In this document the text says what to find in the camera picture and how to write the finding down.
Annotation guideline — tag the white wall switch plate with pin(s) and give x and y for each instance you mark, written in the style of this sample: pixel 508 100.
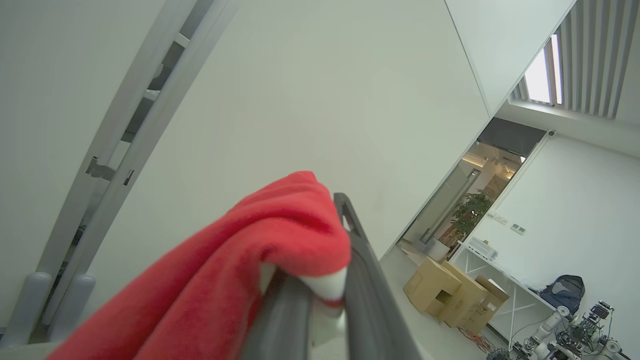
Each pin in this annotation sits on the white wall switch plate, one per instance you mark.
pixel 518 229

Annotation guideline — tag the red fleece garment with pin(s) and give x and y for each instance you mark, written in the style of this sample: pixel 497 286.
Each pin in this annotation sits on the red fleece garment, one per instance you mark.
pixel 210 280

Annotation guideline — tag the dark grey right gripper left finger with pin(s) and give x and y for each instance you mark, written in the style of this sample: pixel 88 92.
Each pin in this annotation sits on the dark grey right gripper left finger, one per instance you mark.
pixel 280 320

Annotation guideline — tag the ceiling light panel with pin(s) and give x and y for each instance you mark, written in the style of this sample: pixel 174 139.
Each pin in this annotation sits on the ceiling light panel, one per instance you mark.
pixel 542 75

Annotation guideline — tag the grey sliding door frame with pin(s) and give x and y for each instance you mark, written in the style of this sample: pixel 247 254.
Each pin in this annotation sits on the grey sliding door frame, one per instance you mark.
pixel 120 160

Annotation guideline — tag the dark blue backpack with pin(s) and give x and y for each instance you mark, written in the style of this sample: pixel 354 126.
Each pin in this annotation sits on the dark blue backpack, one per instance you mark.
pixel 565 292

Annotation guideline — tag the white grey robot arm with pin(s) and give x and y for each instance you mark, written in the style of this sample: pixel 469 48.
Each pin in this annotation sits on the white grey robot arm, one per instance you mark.
pixel 547 327

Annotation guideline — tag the white metal table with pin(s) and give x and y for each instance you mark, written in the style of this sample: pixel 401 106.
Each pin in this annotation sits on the white metal table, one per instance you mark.
pixel 505 295

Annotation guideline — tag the large cardboard box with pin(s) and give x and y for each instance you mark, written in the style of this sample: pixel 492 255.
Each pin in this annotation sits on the large cardboard box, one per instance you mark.
pixel 431 287

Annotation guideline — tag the tall cardboard box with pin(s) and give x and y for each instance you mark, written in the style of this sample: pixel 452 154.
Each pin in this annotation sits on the tall cardboard box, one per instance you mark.
pixel 462 295

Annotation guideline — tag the glass door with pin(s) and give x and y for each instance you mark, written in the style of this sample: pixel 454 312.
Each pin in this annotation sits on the glass door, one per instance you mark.
pixel 440 205

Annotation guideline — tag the white device on table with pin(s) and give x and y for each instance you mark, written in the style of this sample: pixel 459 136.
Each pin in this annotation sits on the white device on table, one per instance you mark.
pixel 482 247

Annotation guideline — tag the green potted plant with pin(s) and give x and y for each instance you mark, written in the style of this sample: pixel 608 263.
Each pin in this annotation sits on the green potted plant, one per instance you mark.
pixel 472 212

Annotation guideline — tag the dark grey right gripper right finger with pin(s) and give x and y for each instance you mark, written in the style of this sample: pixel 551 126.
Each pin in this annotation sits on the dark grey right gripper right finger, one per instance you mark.
pixel 367 280

